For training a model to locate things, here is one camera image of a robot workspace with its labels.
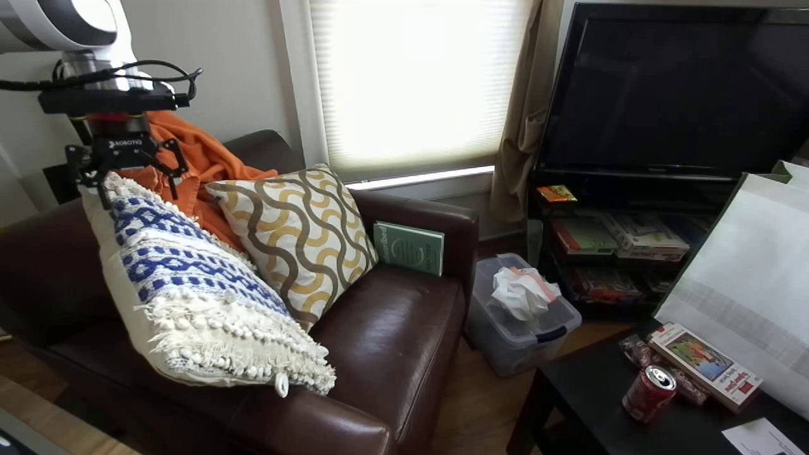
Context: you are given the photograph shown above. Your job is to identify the gold grey wavy pillow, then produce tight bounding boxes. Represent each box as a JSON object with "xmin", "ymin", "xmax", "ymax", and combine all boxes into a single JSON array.
[{"xmin": 206, "ymin": 161, "xmax": 380, "ymax": 334}]

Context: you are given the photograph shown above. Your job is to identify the pale shelf game box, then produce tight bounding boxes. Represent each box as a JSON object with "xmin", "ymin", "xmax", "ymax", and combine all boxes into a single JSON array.
[{"xmin": 610, "ymin": 212, "xmax": 694, "ymax": 263}]

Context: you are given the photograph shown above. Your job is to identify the green book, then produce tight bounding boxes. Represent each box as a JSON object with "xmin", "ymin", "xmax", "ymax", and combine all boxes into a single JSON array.
[{"xmin": 369, "ymin": 219, "xmax": 448, "ymax": 279}]

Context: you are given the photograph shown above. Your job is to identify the small orange box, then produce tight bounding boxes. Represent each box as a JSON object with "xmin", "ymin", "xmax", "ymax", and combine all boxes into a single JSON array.
[{"xmin": 536, "ymin": 183, "xmax": 581, "ymax": 207}]

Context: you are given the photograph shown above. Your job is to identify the blue white woven pillow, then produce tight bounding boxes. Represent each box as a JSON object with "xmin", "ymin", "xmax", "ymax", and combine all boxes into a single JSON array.
[{"xmin": 78, "ymin": 169, "xmax": 340, "ymax": 400}]

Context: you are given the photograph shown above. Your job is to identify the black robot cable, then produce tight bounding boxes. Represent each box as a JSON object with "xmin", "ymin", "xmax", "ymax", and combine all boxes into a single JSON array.
[{"xmin": 0, "ymin": 55, "xmax": 202, "ymax": 97}]

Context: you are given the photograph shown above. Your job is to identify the white window frame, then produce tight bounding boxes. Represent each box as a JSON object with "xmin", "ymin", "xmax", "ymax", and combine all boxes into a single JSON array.
[{"xmin": 275, "ymin": 0, "xmax": 501, "ymax": 198}]

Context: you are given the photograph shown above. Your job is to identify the black television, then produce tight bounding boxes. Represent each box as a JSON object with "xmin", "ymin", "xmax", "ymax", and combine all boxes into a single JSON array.
[{"xmin": 539, "ymin": 0, "xmax": 809, "ymax": 185}]

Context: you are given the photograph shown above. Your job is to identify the white paper card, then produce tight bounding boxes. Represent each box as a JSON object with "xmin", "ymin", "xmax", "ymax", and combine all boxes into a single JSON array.
[{"xmin": 721, "ymin": 415, "xmax": 806, "ymax": 455}]

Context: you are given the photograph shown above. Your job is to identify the clear plastic storage bin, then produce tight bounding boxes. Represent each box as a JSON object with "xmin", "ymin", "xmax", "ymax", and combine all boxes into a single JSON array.
[{"xmin": 465, "ymin": 251, "xmax": 587, "ymax": 380}]

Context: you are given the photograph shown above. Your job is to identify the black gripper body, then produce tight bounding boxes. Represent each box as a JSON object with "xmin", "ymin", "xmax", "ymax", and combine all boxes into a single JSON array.
[{"xmin": 78, "ymin": 111, "xmax": 168, "ymax": 160}]

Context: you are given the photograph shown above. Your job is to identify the dark shelf game boxes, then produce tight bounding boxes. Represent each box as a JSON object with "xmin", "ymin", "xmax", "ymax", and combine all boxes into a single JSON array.
[{"xmin": 572, "ymin": 263, "xmax": 647, "ymax": 308}]

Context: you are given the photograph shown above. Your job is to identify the red green game box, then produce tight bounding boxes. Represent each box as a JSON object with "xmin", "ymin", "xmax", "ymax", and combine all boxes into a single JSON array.
[{"xmin": 552, "ymin": 212, "xmax": 622, "ymax": 260}]

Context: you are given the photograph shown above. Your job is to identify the brown leather sofa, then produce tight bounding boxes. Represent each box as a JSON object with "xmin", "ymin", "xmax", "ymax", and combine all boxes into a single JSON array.
[{"xmin": 0, "ymin": 127, "xmax": 481, "ymax": 455}]

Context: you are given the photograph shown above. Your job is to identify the black coffee table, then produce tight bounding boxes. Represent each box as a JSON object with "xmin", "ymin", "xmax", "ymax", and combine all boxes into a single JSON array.
[{"xmin": 505, "ymin": 335, "xmax": 809, "ymax": 455}]

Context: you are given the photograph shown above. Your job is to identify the red white game box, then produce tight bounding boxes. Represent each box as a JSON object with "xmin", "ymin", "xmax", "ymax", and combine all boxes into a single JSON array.
[{"xmin": 647, "ymin": 324, "xmax": 766, "ymax": 415}]

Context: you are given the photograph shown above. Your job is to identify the crumpled white tissue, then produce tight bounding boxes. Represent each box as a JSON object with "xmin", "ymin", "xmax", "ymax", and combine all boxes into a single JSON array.
[{"xmin": 490, "ymin": 263, "xmax": 565, "ymax": 324}]

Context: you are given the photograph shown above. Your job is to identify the orange blanket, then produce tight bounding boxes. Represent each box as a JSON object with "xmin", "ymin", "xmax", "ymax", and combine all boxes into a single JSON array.
[{"xmin": 122, "ymin": 109, "xmax": 282, "ymax": 253}]

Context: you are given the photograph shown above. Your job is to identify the black bag with strap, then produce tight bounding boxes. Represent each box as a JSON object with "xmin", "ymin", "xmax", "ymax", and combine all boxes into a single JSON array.
[{"xmin": 40, "ymin": 160, "xmax": 89, "ymax": 204}]

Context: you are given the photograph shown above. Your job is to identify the red soda can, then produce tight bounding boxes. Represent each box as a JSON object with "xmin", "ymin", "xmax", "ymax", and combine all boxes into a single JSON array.
[{"xmin": 619, "ymin": 363, "xmax": 680, "ymax": 424}]

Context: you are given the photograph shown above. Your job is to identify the beige curtain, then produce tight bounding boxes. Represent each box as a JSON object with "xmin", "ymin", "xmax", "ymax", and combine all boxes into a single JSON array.
[{"xmin": 490, "ymin": 0, "xmax": 566, "ymax": 228}]

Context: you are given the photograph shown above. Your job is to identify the black TV stand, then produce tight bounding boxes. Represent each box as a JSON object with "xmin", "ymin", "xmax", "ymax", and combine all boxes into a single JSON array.
[{"xmin": 527, "ymin": 167, "xmax": 747, "ymax": 324}]

